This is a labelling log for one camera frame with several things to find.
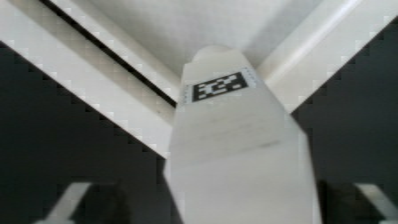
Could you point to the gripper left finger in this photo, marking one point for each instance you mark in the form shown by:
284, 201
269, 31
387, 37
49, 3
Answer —
65, 207

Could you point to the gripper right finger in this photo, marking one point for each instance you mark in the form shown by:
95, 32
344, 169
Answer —
381, 202

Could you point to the white leg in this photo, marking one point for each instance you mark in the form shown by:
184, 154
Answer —
239, 169

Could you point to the white desk top tray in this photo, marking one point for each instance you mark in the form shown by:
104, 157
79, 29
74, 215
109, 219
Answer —
156, 30

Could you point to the white U-shaped fence frame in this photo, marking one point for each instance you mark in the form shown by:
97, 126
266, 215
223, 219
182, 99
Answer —
104, 80

